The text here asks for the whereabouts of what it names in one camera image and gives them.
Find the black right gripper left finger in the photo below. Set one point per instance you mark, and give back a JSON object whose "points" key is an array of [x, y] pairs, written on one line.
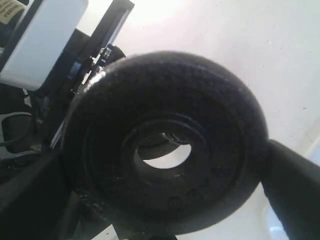
{"points": [[36, 202]]}

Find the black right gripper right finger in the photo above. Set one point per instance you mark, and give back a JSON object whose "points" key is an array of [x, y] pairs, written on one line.
{"points": [[292, 187]]}

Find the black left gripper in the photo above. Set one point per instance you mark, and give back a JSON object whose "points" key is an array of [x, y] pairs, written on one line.
{"points": [[44, 60]]}

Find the black weight plate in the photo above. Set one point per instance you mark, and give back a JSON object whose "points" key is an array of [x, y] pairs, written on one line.
{"points": [[190, 97]]}

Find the chrome threaded dumbbell bar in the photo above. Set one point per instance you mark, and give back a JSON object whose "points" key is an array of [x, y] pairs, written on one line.
{"points": [[159, 144]]}

